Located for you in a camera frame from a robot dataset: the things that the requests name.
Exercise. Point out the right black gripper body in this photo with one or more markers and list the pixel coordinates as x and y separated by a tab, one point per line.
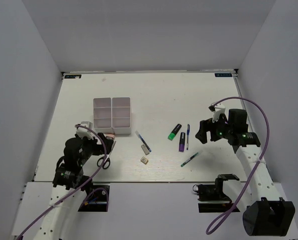
218	130

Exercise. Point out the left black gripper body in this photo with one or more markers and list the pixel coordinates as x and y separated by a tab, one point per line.
91	147

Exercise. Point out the black handled scissors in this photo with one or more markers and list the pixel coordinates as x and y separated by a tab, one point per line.
104	162

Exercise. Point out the purple highlighter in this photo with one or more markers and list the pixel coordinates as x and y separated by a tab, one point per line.
182	142

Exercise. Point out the green highlighter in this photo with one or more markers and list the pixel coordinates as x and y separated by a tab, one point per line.
174	132

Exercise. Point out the blue capped clear pen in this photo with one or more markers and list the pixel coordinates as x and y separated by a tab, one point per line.
143	141

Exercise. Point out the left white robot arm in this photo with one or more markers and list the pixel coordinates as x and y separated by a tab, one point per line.
70	186

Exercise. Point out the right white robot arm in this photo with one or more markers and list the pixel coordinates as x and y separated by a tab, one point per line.
264	211

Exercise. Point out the blue gel pen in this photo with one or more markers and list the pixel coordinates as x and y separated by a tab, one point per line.
187	135

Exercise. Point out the green pen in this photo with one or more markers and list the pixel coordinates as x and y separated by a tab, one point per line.
190	159

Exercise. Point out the left white organizer box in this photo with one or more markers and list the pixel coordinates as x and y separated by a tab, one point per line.
102	114

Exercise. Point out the white organizer box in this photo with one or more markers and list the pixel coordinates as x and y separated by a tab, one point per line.
102	114
121	115

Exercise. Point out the white eraser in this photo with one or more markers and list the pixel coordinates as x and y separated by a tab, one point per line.
145	150

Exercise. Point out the right white organizer box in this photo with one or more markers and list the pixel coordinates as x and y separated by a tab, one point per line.
121	115

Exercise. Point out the yellow eraser with barcode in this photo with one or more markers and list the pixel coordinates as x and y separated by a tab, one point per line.
144	160

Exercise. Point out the right blue table label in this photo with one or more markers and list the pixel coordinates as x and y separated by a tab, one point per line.
223	75

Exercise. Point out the blue table label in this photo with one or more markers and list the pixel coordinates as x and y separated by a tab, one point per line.
72	76
223	75

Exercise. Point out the left blue table label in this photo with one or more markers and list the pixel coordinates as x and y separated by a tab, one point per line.
72	76

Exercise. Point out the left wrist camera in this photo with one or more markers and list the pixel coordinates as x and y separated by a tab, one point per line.
84	130

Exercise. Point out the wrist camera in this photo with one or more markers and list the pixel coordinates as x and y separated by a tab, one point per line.
217	110
84	130

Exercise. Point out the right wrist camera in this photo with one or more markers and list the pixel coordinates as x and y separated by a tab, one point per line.
217	110

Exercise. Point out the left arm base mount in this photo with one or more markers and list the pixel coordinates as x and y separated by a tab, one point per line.
97	201

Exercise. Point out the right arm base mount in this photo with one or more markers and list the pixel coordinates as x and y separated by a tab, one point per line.
211	198

